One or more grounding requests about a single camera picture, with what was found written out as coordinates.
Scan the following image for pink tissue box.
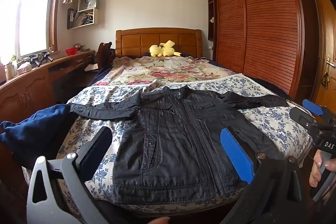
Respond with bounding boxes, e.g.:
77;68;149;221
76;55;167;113
17;63;32;74

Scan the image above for wooden framed window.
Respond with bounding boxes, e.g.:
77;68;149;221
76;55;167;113
0;0;66;62

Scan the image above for dark wooden chair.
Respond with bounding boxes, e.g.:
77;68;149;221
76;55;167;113
97;42;116;71

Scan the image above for yellow plush toy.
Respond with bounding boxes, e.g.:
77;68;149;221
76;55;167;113
149;40;182;58

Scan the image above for blue floral quilt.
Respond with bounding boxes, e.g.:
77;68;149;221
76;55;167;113
22;74;314;216

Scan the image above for person's left hand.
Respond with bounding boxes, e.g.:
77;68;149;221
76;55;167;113
143;217;171;224

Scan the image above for white jar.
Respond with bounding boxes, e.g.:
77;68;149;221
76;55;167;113
5;62;18;80

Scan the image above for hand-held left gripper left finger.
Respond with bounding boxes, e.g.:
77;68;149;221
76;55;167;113
26;126;113;224

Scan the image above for cream wall shelf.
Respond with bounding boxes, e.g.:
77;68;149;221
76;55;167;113
67;0;101;30

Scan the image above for pink floral blanket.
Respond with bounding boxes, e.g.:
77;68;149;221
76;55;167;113
88;55;238;86

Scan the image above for navy blue cloth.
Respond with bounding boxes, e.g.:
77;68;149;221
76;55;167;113
0;104;76;169

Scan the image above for black binders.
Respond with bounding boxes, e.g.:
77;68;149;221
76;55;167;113
67;8;75;29

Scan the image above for person's right hand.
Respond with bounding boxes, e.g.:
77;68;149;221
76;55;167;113
309;149;336;188

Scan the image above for wooden door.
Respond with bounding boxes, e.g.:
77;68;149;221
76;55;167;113
308;0;336;109

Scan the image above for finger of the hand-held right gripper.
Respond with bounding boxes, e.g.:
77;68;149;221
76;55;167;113
302;99;336;125
289;107;315;135

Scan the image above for wooden bed headboard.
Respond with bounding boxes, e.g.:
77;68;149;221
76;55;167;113
115;28;203;58

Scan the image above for wooden desk cabinet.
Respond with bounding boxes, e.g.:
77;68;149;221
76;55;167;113
0;49;96;132

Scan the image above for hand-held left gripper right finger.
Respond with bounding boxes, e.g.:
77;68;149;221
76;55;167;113
219;128;310;224

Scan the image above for wooden louvred wardrobe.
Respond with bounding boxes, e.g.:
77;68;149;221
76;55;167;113
207;0;319;106

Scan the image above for white paper bag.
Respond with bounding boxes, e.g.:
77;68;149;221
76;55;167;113
80;0;98;10

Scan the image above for brass door handle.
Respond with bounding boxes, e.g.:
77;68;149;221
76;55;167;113
322;56;336;88

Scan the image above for black jacket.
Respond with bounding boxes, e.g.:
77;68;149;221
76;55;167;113
70;85;289;206

